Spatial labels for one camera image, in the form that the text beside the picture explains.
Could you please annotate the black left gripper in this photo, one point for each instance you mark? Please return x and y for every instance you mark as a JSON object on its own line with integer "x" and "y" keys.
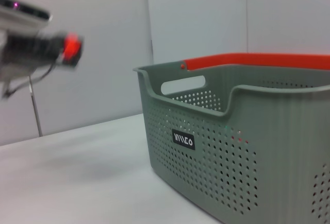
{"x": 33, "y": 47}

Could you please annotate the small red brick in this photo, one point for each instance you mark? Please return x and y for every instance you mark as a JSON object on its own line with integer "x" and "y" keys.
{"x": 71, "y": 46}

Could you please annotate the grey-green perforated storage bin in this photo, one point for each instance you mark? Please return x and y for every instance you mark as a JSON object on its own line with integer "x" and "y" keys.
{"x": 232, "y": 157}

